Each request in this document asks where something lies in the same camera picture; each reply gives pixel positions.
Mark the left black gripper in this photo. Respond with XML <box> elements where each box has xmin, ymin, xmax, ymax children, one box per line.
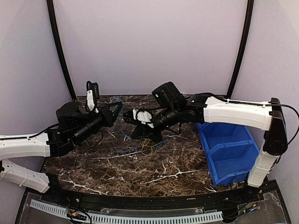
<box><xmin>73</xmin><ymin>101</ymin><xmax>123</xmax><ymax>144</ymax></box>

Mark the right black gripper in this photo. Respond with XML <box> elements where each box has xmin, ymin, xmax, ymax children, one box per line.
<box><xmin>130</xmin><ymin>105</ymin><xmax>180</xmax><ymax>143</ymax></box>

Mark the yellow cable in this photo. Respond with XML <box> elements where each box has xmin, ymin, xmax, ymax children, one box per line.
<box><xmin>141</xmin><ymin>138</ymin><xmax>164</xmax><ymax>156</ymax></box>

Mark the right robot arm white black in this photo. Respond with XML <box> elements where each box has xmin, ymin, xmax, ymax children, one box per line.
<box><xmin>123</xmin><ymin>82</ymin><xmax>292</xmax><ymax>203</ymax></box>

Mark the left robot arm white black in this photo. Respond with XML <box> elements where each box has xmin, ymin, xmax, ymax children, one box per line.
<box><xmin>0</xmin><ymin>102</ymin><xmax>122</xmax><ymax>203</ymax></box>

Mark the blue plastic divided bin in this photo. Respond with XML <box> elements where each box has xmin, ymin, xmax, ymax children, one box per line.
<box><xmin>196</xmin><ymin>123</ymin><xmax>260</xmax><ymax>187</ymax></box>

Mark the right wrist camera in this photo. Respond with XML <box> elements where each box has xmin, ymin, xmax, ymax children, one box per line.
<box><xmin>123</xmin><ymin>109</ymin><xmax>154</xmax><ymax>128</ymax></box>

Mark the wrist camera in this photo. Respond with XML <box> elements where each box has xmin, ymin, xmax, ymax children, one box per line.
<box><xmin>86</xmin><ymin>81</ymin><xmax>100</xmax><ymax>113</ymax></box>
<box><xmin>123</xmin><ymin>109</ymin><xmax>154</xmax><ymax>128</ymax></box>

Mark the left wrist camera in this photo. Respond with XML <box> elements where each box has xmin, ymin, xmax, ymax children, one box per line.
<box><xmin>86</xmin><ymin>81</ymin><xmax>100</xmax><ymax>113</ymax></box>

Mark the white slotted cable duct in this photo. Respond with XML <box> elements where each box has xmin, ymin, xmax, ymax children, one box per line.
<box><xmin>30</xmin><ymin>200</ymin><xmax>223</xmax><ymax>224</ymax></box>

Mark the black front rail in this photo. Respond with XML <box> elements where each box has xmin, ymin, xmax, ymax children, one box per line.
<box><xmin>25</xmin><ymin>180</ymin><xmax>281</xmax><ymax>211</ymax></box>

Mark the left black frame post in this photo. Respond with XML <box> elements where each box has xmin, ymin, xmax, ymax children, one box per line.
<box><xmin>46</xmin><ymin>0</ymin><xmax>77</xmax><ymax>101</ymax></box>

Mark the black frame post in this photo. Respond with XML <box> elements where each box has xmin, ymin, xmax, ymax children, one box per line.
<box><xmin>226</xmin><ymin>0</ymin><xmax>254</xmax><ymax>98</ymax></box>
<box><xmin>46</xmin><ymin>0</ymin><xmax>77</xmax><ymax>101</ymax></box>

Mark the right black frame post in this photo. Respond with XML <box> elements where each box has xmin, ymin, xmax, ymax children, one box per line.
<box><xmin>226</xmin><ymin>0</ymin><xmax>254</xmax><ymax>98</ymax></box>

